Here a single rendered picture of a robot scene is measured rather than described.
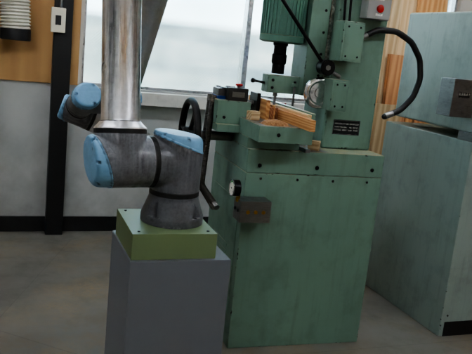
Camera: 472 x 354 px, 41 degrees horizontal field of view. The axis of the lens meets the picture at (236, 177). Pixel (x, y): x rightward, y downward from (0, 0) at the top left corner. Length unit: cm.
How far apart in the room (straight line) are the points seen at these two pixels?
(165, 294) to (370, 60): 130
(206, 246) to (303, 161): 72
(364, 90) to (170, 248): 117
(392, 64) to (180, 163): 256
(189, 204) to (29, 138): 201
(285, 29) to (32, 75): 168
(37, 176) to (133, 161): 206
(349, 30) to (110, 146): 111
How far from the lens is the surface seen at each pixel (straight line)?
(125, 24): 181
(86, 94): 217
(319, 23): 257
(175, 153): 182
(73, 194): 385
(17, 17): 351
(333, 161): 249
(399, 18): 431
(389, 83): 419
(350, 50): 249
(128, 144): 177
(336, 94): 247
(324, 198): 251
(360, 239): 264
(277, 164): 240
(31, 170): 380
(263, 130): 225
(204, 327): 194
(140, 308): 186
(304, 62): 256
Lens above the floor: 116
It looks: 11 degrees down
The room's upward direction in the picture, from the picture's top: 6 degrees clockwise
